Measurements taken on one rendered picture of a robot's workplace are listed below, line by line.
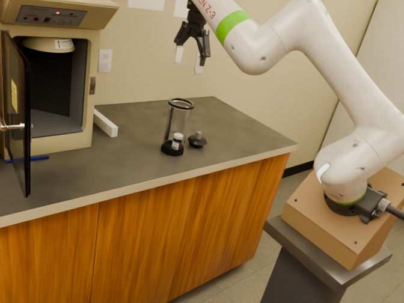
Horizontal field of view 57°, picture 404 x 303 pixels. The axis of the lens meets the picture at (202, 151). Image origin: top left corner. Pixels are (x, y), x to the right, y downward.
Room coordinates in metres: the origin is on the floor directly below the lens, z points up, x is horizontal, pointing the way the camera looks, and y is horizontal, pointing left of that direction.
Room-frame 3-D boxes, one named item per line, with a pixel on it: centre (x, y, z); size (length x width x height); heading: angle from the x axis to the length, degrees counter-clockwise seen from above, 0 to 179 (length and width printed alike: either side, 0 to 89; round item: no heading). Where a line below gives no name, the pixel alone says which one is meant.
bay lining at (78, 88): (1.28, 0.64, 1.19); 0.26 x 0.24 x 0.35; 136
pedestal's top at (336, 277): (1.07, -0.49, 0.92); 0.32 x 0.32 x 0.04; 42
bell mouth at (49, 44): (1.28, 0.61, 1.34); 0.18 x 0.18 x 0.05
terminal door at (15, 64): (0.95, 0.55, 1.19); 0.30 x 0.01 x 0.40; 39
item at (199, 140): (1.55, 0.03, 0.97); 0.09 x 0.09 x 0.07
